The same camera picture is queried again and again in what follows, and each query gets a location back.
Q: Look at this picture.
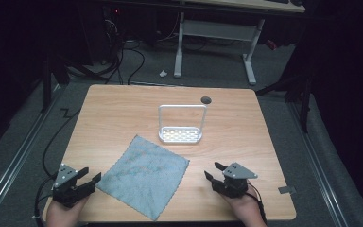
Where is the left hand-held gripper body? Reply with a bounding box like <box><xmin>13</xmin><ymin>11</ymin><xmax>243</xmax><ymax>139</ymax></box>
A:
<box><xmin>52</xmin><ymin>163</ymin><xmax>95</xmax><ymax>209</ymax></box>

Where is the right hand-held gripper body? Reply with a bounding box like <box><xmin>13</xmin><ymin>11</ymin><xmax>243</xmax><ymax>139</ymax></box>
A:
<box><xmin>211</xmin><ymin>162</ymin><xmax>259</xmax><ymax>200</ymax></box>

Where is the grey-blue cloth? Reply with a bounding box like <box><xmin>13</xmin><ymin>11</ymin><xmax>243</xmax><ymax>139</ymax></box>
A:
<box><xmin>95</xmin><ymin>134</ymin><xmax>191</xmax><ymax>222</ymax></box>

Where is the white towel rack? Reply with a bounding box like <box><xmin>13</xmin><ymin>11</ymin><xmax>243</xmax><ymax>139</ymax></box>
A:
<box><xmin>157</xmin><ymin>104</ymin><xmax>208</xmax><ymax>145</ymax></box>

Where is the person's left hand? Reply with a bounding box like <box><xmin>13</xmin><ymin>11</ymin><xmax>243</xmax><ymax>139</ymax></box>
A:
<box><xmin>45</xmin><ymin>197</ymin><xmax>91</xmax><ymax>227</ymax></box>

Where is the person's right hand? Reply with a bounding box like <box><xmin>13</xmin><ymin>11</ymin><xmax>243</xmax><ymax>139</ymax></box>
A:
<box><xmin>220</xmin><ymin>185</ymin><xmax>268</xmax><ymax>227</ymax></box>

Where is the grey tape piece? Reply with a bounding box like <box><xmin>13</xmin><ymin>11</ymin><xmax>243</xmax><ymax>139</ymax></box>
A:
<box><xmin>278</xmin><ymin>185</ymin><xmax>297</xmax><ymax>195</ymax></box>

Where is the black metal stand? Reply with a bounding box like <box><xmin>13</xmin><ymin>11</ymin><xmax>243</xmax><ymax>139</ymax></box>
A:
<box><xmin>40</xmin><ymin>53</ymin><xmax>108</xmax><ymax>114</ymax></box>
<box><xmin>255</xmin><ymin>56</ymin><xmax>316</xmax><ymax>133</ymax></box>

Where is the white desk with metal legs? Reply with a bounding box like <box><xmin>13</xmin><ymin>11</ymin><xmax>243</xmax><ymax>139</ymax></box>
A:
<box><xmin>173</xmin><ymin>0</ymin><xmax>306</xmax><ymax>86</ymax></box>

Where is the black cable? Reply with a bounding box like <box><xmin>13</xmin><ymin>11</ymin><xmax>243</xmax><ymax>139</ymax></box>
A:
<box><xmin>42</xmin><ymin>107</ymin><xmax>82</xmax><ymax>178</ymax></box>
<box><xmin>33</xmin><ymin>176</ymin><xmax>58</xmax><ymax>227</ymax></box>

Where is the bundle of black cables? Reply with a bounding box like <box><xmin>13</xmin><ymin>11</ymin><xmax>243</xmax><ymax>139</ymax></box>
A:
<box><xmin>97</xmin><ymin>15</ymin><xmax>147</xmax><ymax>85</ymax></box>

